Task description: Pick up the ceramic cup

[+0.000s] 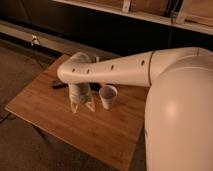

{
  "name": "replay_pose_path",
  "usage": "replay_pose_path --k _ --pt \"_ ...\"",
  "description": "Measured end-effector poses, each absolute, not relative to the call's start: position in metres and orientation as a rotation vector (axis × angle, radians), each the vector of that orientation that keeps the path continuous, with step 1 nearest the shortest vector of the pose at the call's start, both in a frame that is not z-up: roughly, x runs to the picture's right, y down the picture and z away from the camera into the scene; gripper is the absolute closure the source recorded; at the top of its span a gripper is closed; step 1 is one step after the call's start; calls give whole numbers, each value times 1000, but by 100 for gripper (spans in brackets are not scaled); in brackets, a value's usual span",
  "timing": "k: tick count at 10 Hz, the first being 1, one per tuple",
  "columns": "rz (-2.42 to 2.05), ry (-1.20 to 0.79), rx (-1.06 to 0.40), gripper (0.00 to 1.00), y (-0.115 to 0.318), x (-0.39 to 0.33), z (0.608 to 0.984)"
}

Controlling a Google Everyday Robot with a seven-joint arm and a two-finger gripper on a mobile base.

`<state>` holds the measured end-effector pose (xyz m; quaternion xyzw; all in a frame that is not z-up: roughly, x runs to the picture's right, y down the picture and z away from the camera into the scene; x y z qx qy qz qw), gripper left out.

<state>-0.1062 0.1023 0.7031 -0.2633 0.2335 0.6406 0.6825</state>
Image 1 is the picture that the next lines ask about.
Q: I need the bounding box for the dark round object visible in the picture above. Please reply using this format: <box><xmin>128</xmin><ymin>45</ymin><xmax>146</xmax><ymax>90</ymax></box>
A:
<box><xmin>90</xmin><ymin>83</ymin><xmax>102</xmax><ymax>92</ymax></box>

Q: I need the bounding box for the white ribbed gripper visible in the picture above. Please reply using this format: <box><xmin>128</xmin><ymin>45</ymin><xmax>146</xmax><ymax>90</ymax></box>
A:
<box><xmin>68</xmin><ymin>83</ymin><xmax>95</xmax><ymax>113</ymax></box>

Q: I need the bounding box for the black remote control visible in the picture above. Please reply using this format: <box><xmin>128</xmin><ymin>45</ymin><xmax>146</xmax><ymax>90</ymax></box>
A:
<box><xmin>51</xmin><ymin>82</ymin><xmax>68</xmax><ymax>89</ymax></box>

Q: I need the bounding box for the white ceramic cup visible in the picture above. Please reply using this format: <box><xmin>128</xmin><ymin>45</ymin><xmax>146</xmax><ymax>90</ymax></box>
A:
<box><xmin>99</xmin><ymin>85</ymin><xmax>118</xmax><ymax>110</ymax></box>

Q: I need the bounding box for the wooden table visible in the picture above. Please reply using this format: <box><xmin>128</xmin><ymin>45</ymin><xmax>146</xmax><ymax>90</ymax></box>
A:
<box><xmin>6</xmin><ymin>55</ymin><xmax>147</xmax><ymax>171</ymax></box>

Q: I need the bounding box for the white wall shelf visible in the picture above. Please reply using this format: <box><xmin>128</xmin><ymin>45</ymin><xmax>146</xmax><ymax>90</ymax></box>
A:
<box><xmin>53</xmin><ymin>0</ymin><xmax>213</xmax><ymax>35</ymax></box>

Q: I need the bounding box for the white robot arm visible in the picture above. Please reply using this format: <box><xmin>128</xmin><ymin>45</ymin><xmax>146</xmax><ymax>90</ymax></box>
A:
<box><xmin>57</xmin><ymin>47</ymin><xmax>213</xmax><ymax>171</ymax></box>

